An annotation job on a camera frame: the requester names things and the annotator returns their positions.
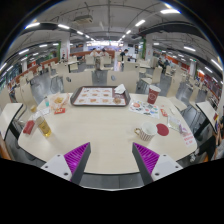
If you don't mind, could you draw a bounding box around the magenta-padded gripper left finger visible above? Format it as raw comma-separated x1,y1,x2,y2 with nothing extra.
40,142,92,186

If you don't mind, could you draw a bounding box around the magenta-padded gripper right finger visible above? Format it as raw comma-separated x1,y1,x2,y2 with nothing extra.
131,142,184,186

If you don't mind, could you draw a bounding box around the clear bottle with yellow drink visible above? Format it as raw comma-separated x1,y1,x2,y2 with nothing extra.
29,104,53,138

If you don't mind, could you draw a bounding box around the flat round red coaster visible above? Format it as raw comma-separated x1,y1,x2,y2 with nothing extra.
156,123,170,137

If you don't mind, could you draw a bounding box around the clear plastic bag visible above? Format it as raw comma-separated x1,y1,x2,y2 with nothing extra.
166,114,184,133

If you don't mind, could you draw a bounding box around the red tissue pack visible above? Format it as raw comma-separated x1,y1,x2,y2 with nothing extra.
22,119,36,136

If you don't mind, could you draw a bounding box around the small red sachet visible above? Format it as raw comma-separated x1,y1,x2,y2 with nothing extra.
53,107,67,115
159,107,169,118

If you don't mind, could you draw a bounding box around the white printed card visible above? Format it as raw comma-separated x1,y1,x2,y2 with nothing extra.
35,106,51,118

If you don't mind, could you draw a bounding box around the colourful sticker sheet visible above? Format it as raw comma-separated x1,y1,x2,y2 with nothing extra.
128,99,161,120

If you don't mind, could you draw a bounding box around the clear bag with food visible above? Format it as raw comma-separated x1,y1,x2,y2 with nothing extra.
47,92,72,113

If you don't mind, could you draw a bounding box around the beige neighbouring table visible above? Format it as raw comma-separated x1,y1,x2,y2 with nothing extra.
195,100,219,133
0,102,26,141

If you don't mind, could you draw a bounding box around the red paper cup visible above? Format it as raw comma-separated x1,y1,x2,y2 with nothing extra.
146,84,162,106

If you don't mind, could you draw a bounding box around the dark brown serving tray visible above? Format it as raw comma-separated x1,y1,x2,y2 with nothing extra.
69,85,131,108

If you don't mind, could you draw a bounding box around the printed paper tray liner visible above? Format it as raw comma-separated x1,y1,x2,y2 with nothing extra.
73,87,127,106

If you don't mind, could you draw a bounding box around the group of beige chairs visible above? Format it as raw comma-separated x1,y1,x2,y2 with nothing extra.
0,53,221,114

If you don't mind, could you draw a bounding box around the white crumpled napkin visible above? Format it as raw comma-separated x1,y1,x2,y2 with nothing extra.
113,83,127,95

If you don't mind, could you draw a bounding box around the ceiling air conditioner unit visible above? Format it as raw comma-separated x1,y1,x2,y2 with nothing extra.
73,14,94,25

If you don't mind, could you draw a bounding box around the group of ceiling lights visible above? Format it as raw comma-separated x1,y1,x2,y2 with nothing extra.
0,8,224,81

